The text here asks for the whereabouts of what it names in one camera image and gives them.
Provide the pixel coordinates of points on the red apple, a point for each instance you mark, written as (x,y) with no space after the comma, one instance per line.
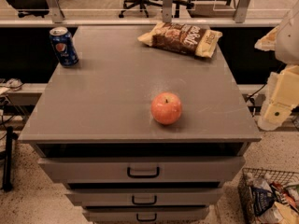
(166,108)

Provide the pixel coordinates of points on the brown chip bag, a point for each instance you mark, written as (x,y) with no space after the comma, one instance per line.
(182,38)

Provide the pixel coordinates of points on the black stand left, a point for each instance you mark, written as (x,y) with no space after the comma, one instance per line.
(10,138)

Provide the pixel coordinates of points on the bottom drawer black handle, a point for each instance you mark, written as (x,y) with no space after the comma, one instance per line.
(146,218)

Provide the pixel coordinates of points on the middle drawer black handle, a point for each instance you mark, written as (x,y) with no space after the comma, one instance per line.
(144,200)

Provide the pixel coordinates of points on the drawer black handle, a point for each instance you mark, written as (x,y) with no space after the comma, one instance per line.
(151,173)
(146,218)
(144,200)

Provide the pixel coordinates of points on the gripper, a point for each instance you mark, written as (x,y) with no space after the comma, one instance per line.
(289,42)

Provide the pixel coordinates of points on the top drawer black handle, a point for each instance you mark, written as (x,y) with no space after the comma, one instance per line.
(151,173)

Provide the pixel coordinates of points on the blue pepsi can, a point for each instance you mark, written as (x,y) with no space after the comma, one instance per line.
(62,43)

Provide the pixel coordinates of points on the wire basket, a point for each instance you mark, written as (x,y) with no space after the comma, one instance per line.
(283,177)

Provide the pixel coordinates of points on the snack bags in basket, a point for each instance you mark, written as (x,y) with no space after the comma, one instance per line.
(274,203)

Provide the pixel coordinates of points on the black office chair centre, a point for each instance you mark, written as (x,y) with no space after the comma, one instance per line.
(170,8)

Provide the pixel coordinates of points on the grey drawer cabinet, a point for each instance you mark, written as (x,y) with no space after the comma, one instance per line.
(93,121)

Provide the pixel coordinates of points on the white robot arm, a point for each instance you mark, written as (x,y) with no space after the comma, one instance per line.
(286,51)

